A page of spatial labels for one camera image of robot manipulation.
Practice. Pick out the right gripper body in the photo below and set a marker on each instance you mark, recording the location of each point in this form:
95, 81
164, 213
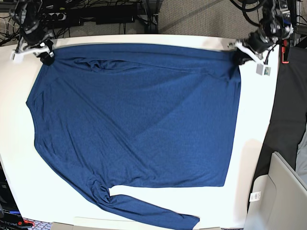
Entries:
37, 42

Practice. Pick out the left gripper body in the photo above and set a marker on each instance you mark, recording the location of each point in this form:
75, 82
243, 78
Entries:
258, 46

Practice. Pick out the blue long-sleeve shirt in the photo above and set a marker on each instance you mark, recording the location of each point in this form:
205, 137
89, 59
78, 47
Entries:
137, 115

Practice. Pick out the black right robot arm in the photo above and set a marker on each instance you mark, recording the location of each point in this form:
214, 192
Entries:
26, 15

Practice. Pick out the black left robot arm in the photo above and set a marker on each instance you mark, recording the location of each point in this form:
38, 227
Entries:
273, 21

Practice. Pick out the red clamp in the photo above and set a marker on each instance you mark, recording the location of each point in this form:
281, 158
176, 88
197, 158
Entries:
285, 52

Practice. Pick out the white power strip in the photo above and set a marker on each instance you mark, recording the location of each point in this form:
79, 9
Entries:
52, 17

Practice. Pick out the grey plastic bin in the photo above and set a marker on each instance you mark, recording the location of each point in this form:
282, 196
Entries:
278, 200

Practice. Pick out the black box with red label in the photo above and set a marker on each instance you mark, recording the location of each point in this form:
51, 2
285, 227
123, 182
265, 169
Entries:
10, 216

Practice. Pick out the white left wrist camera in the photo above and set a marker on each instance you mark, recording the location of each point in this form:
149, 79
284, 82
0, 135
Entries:
263, 70

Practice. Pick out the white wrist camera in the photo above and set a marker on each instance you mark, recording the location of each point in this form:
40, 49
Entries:
16, 57
263, 70

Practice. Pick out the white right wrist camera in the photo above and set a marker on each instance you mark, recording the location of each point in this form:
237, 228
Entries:
16, 57

